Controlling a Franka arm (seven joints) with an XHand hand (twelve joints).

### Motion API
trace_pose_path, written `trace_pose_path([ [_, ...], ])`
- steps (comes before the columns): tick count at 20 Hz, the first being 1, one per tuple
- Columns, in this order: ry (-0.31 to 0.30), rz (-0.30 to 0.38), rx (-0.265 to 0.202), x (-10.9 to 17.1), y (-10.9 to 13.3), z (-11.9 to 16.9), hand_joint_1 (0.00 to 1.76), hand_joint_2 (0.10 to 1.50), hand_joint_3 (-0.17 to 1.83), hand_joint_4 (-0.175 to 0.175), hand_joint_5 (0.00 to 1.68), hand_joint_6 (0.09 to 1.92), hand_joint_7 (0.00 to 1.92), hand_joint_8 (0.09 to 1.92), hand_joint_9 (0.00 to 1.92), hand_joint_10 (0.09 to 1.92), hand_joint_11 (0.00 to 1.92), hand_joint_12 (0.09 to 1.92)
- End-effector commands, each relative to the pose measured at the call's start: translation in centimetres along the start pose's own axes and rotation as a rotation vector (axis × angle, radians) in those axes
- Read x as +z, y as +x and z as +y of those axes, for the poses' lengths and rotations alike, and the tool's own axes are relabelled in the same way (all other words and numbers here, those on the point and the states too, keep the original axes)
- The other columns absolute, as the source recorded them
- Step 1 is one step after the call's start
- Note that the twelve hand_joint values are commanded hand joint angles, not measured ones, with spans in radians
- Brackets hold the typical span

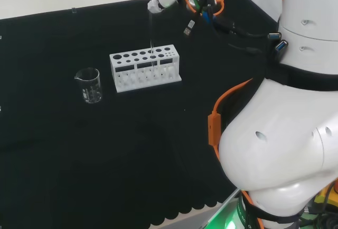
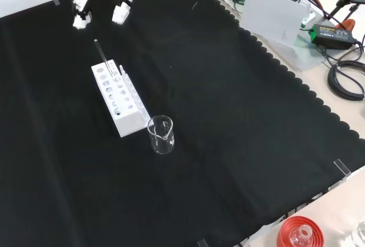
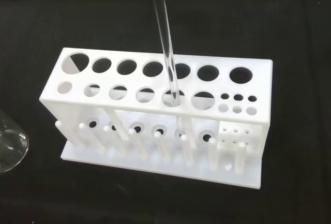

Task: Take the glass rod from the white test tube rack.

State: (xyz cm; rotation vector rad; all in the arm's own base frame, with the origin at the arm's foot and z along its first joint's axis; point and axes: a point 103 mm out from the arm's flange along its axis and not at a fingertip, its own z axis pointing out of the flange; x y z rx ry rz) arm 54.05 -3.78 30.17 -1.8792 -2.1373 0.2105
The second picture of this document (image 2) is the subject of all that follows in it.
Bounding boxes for clear glass rod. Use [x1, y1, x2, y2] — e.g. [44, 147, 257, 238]
[94, 39, 112, 75]

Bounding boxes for coiled black cable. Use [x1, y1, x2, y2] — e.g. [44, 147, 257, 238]
[327, 60, 365, 101]

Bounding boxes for pale board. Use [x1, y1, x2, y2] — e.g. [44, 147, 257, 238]
[240, 0, 311, 49]

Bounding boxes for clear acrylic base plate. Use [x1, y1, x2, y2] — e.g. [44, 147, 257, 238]
[219, 0, 340, 73]

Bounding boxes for white test tube rack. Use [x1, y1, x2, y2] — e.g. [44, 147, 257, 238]
[91, 59, 151, 138]

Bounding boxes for clear round-bottom flask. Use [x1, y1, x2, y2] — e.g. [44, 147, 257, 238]
[289, 224, 313, 247]

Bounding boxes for clear glass vessel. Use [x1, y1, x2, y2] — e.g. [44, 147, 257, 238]
[351, 220, 365, 247]

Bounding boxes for orange clamp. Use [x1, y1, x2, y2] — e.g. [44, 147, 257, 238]
[335, 18, 356, 31]

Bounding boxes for black power adapter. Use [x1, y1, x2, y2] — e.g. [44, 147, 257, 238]
[310, 23, 358, 50]

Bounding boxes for small clear glass beaker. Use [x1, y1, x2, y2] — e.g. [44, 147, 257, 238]
[147, 115, 175, 155]

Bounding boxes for black bench cloth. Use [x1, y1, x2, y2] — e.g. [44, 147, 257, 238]
[0, 0, 365, 247]

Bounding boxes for thin black adapter cable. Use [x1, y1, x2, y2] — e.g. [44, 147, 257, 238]
[318, 39, 365, 68]

